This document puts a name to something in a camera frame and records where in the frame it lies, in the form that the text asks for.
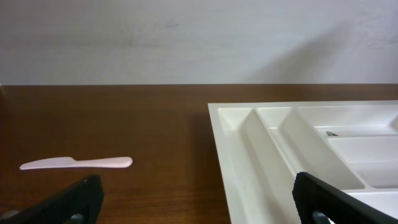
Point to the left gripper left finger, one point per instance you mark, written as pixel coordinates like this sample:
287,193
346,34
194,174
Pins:
79,203

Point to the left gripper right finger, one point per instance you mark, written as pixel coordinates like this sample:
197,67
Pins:
319,202

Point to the metal tablespoon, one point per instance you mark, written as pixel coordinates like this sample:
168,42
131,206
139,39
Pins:
330,134

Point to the pink plastic knife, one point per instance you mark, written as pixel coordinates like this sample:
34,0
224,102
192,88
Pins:
69,162

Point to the white plastic cutlery tray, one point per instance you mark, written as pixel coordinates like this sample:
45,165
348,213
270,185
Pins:
263,146

